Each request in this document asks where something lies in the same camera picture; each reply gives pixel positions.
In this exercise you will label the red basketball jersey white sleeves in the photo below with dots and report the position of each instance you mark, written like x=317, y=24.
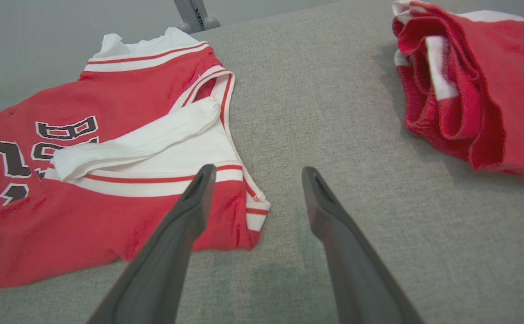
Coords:
x=41, y=225

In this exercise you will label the grey fabric sofa seat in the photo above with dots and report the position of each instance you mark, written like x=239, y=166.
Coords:
x=334, y=112

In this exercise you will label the grey partition post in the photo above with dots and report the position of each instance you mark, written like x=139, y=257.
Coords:
x=194, y=15

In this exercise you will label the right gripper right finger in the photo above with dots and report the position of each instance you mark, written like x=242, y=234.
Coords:
x=356, y=270

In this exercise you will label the red shorts white trim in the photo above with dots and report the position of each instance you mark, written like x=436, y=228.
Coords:
x=505, y=90

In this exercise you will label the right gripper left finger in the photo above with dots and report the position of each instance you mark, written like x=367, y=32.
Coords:
x=163, y=265

